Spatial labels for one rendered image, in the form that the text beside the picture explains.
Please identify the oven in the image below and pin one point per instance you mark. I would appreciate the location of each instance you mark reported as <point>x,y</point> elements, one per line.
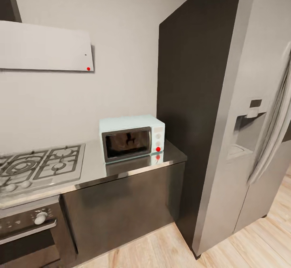
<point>36,234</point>

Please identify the burner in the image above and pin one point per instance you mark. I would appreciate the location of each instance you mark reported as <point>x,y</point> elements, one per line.
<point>22,172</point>

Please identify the range hood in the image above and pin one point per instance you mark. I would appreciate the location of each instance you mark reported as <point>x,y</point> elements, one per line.
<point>30,46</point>

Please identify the fridge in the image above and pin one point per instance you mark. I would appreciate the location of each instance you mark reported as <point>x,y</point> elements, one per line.
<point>224,94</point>

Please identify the microwave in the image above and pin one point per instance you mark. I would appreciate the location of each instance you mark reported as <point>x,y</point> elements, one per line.
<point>127,137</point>

